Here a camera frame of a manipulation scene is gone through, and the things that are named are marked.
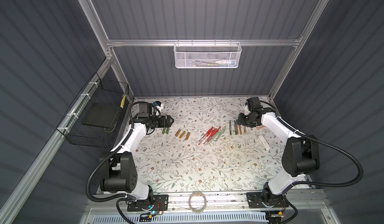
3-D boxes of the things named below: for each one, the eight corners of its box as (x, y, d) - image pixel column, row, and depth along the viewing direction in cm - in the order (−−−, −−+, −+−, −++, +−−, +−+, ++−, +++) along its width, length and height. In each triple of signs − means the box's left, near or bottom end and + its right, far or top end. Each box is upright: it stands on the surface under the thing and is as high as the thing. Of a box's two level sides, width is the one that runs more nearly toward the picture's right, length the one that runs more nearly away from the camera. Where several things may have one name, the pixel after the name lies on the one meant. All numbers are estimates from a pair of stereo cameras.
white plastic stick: (265, 151, 92) (267, 149, 90) (256, 138, 98) (258, 135, 96) (268, 150, 93) (270, 148, 90) (259, 137, 99) (261, 134, 96)
